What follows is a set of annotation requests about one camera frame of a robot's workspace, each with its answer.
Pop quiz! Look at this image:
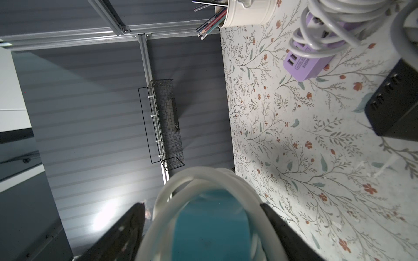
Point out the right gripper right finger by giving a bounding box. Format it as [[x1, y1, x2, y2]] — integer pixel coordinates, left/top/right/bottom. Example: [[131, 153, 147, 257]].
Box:
[[260, 203, 323, 261]]

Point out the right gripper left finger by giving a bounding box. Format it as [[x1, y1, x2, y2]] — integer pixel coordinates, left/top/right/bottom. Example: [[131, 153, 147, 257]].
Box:
[[78, 203, 145, 261]]

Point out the black wire wall basket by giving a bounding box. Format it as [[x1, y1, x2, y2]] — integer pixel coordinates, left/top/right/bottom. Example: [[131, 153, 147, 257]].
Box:
[[138, 79, 185, 171]]

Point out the teal power strip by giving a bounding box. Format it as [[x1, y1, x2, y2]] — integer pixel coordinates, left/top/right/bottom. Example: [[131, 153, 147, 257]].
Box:
[[171, 190, 254, 261]]

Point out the purple power strip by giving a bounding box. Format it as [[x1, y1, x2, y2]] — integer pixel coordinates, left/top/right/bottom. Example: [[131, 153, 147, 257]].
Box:
[[284, 12, 361, 82]]

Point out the white cord of purple strip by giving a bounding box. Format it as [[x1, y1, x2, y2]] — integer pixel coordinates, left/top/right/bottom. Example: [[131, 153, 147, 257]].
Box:
[[288, 0, 401, 59]]

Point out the cream pen cup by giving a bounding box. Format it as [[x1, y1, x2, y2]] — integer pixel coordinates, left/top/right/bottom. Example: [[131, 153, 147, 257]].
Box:
[[219, 0, 277, 28]]

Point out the black power strip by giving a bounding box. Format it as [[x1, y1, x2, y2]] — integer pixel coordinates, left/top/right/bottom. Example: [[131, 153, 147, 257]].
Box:
[[365, 59, 418, 141]]

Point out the white cord of teal strip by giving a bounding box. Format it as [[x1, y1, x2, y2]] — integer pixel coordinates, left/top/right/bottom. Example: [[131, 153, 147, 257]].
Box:
[[134, 166, 290, 261]]

